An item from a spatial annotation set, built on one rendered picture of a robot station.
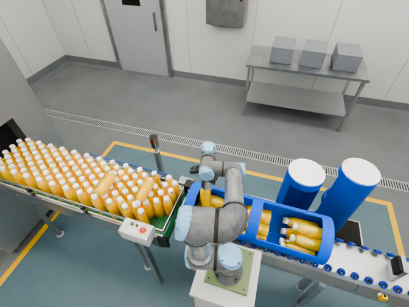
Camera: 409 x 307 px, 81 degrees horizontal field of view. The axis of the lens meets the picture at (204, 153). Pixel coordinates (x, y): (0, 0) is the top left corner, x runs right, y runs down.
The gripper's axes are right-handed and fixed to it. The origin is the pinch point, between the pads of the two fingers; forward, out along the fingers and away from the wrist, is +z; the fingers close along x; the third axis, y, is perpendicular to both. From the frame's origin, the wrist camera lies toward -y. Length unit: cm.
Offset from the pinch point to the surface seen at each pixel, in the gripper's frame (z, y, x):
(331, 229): 8, 74, -1
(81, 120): 134, -268, 155
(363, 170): 28, 107, 71
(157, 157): 28, -52, 34
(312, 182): 28, 69, 47
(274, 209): 25, 45, 13
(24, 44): 67, -440, 250
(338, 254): 38, 90, 2
